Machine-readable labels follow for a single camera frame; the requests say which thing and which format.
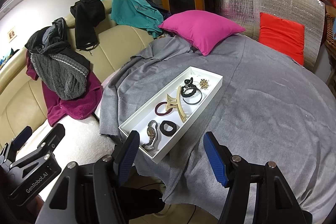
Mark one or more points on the silver foil insulation mat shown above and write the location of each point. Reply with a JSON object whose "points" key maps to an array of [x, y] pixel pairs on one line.
{"points": [[310, 13]]}

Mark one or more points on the beige hair claw clip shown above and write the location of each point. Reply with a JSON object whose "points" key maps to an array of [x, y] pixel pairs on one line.
{"points": [[175, 103]]}

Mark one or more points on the magenta pillow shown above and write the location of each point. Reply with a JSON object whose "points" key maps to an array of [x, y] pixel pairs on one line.
{"points": [[202, 29]]}

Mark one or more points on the silver wrist watch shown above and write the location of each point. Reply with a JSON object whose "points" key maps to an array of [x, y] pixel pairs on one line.
{"points": [[152, 134]]}

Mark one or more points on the teal garment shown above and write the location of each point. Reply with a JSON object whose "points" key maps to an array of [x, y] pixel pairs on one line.
{"points": [[137, 13]]}

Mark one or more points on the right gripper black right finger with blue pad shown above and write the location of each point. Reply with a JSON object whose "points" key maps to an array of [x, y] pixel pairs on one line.
{"points": [[275, 201]]}

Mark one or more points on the gold brooch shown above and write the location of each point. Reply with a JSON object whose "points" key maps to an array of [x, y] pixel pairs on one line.
{"points": [[204, 84]]}

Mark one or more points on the magenta fleece blanket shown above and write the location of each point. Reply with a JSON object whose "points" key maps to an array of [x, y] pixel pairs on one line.
{"points": [[79, 108]]}

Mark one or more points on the dark grey jacket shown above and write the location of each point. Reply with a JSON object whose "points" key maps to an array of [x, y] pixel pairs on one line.
{"points": [[48, 40]]}

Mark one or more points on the beige leather sofa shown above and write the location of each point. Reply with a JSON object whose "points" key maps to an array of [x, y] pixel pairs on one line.
{"points": [[22, 100]]}

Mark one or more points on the grey knitted sweater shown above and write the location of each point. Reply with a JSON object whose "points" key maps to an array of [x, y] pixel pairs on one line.
{"points": [[64, 75]]}

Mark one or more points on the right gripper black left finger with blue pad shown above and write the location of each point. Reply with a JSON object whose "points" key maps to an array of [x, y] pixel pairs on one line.
{"points": [[109, 175]]}

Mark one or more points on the red pillow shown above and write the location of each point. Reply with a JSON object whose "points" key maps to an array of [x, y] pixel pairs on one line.
{"points": [[285, 36]]}

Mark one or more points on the black garment on sofa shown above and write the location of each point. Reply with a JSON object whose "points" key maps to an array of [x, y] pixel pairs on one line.
{"points": [[88, 14]]}

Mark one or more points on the black scrunchie with band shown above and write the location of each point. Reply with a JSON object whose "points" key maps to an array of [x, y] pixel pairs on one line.
{"points": [[191, 95]]}

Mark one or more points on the white jewelry tray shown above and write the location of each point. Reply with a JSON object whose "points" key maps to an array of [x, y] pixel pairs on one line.
{"points": [[147, 112]]}

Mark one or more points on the grey bed blanket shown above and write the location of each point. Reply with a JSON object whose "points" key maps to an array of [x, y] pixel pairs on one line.
{"points": [[269, 108]]}

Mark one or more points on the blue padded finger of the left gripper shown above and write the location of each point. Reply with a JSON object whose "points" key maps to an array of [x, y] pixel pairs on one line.
{"points": [[10, 149]]}

